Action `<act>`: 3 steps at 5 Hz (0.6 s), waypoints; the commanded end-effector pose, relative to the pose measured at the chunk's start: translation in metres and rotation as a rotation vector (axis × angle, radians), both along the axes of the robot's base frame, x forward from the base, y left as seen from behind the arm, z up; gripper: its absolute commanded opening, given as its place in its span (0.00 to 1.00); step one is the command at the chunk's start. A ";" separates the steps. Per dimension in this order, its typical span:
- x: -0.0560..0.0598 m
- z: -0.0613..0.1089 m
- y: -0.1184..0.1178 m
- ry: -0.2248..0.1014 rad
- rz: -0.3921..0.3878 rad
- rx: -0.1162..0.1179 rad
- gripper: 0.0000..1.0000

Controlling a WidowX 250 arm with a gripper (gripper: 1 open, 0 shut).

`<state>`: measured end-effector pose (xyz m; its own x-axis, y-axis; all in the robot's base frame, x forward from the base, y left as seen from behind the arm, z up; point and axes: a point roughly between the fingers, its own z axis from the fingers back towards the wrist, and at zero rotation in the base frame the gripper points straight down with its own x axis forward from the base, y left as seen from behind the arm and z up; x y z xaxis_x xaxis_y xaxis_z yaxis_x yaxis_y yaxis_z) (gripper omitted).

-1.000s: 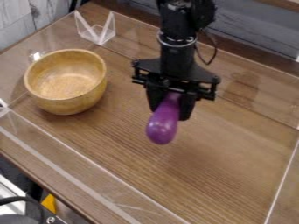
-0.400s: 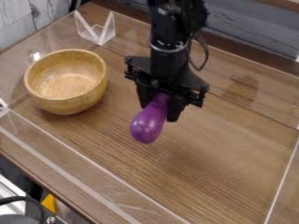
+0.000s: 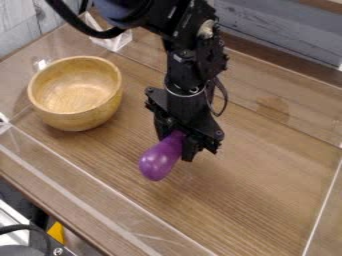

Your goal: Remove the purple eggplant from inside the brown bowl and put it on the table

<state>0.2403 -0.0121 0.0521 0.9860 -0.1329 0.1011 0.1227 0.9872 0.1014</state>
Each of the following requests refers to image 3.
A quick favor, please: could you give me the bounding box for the black cable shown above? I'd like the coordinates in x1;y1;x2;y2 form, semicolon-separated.
0;223;52;256

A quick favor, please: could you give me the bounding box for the black metal equipment base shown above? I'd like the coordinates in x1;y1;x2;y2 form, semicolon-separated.
28;222;88;256

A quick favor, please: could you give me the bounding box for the purple toy eggplant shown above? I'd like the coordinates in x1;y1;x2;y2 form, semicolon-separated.
138;131;184;181

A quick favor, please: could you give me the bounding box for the clear acrylic table barrier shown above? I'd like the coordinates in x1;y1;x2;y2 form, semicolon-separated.
0;11;342;256

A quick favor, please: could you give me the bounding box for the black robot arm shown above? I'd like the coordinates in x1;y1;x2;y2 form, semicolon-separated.
45;0;228;161

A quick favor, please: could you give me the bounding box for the clear acrylic corner bracket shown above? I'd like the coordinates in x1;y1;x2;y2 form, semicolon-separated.
84;11;132;52

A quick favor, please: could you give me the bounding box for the yellow sticker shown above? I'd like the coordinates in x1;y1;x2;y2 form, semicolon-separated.
48;222;65;244

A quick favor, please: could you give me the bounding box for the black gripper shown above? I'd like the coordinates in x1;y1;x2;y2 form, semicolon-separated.
145;85;224;162

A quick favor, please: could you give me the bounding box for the brown wooden bowl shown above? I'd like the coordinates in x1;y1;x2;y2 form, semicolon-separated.
26;56;122;132

